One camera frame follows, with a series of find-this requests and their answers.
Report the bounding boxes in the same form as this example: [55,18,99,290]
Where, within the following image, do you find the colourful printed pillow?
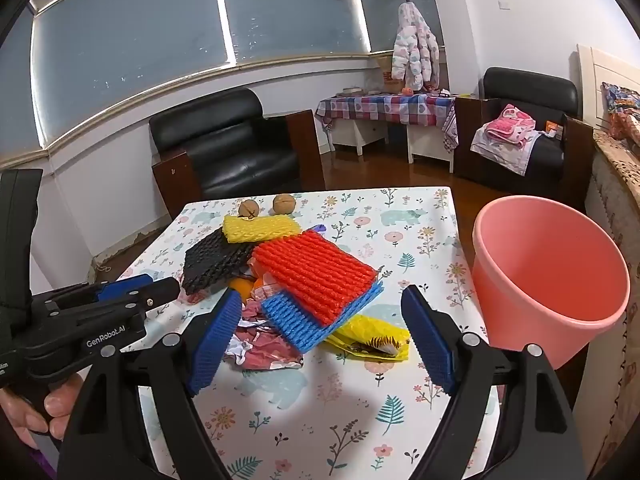
[600,82,640,147]

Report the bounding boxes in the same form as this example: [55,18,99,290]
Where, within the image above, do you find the blue foam fruit net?
[260,280,385,353]

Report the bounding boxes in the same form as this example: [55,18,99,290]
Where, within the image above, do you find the brown leaf bed cover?
[572,130,640,477]

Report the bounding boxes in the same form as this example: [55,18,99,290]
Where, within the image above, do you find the yellow foam fruit net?
[222,214,302,244]

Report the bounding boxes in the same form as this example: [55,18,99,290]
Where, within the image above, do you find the red foam fruit net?
[250,230,377,326]

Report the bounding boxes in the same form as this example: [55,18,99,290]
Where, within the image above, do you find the black leather armchair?
[149,87,326,206]
[454,66,595,211]

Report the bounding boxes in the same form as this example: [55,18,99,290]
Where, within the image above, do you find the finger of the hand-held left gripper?
[50,273,154,307]
[112,278,180,315]

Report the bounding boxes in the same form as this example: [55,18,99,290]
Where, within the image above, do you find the small round dark wrapper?
[222,300,305,371]

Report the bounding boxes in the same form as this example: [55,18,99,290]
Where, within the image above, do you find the pink white puffer jacket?
[391,2,441,92]

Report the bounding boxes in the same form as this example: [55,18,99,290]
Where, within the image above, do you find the white low table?
[330,119,456,174]

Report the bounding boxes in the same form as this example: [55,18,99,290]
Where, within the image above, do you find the orange peel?
[227,277,263,304]

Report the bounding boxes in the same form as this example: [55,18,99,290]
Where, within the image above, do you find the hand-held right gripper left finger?
[57,287,246,480]

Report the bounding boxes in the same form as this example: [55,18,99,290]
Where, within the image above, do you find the large bay window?
[0,0,447,162]

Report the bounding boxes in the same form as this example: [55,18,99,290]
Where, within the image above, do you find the pink plastic bucket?
[471,195,631,371]

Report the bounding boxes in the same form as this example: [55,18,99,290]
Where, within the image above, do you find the floral bear tablecloth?
[115,187,502,480]

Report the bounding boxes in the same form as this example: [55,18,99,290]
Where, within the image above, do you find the pink folded clothes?
[485,104,536,149]

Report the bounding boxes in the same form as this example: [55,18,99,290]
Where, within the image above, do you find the black foam fruit net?
[181,229,259,296]

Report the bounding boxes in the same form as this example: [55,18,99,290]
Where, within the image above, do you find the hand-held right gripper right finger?
[400,284,588,480]

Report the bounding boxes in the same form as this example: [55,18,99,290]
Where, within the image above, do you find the person's left hand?
[0,374,87,452]

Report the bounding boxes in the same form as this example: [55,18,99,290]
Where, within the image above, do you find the yellow plastic bag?
[325,316,412,361]

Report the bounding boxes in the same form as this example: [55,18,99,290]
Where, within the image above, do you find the white bed headboard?
[577,44,640,137]

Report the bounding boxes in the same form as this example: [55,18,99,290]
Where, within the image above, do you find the white printed cloth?
[470,125,544,176]

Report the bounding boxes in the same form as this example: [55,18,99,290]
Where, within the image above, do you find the checkered tablecloth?
[316,92,459,152]

